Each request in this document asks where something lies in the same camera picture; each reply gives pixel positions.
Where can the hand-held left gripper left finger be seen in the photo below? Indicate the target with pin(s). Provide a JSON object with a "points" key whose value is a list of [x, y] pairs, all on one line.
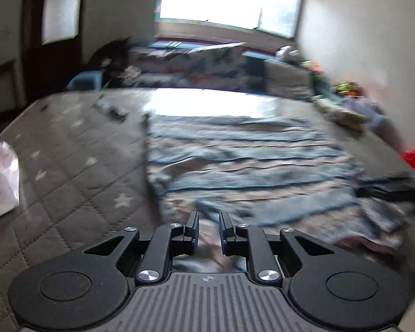
{"points": [[192, 230]]}

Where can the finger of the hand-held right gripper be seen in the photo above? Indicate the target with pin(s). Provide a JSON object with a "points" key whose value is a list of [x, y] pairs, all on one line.
{"points": [[390, 193], [390, 180]]}

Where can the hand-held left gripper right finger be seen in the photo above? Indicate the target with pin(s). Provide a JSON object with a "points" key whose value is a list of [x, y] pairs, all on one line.
{"points": [[225, 231]]}

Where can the blue striped cloth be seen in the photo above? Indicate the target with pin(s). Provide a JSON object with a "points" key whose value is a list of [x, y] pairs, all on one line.
{"points": [[245, 166]]}

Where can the pile of dark clothes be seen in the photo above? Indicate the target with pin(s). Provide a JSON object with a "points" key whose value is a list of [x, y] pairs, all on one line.
{"points": [[124, 74]]}

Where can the clear plastic storage box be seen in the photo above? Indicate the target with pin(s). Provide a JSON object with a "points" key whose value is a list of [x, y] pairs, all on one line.
{"points": [[366, 114]]}

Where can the green and brown plush toys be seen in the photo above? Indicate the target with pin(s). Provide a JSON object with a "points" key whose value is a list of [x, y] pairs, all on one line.
{"points": [[347, 88]]}

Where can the grey quilted star mat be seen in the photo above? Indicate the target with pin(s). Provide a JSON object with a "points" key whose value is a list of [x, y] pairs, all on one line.
{"points": [[72, 166]]}

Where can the colourful plush toy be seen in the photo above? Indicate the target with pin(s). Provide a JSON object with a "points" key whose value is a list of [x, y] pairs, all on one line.
{"points": [[313, 67]]}

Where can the small dark thing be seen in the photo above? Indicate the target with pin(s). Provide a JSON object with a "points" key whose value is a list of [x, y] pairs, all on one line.
{"points": [[112, 110]]}

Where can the grey pillow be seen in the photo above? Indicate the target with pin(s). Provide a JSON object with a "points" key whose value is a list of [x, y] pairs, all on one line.
{"points": [[287, 77]]}

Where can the white plush toy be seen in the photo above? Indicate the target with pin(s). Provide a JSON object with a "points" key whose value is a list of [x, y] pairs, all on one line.
{"points": [[285, 52]]}

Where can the long butterfly print pillow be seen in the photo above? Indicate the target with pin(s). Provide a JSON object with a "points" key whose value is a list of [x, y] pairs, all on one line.
{"points": [[159, 65]]}

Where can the large butterfly print pillow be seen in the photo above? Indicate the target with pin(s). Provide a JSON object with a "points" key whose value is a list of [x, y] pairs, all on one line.
{"points": [[218, 64]]}

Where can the blue stool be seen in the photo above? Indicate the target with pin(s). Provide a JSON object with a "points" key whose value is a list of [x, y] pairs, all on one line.
{"points": [[84, 81]]}

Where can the black bag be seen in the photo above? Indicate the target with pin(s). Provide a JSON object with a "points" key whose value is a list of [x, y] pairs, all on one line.
{"points": [[109, 53]]}

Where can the dark wooden door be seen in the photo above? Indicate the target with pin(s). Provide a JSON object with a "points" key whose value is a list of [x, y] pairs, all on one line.
{"points": [[60, 58]]}

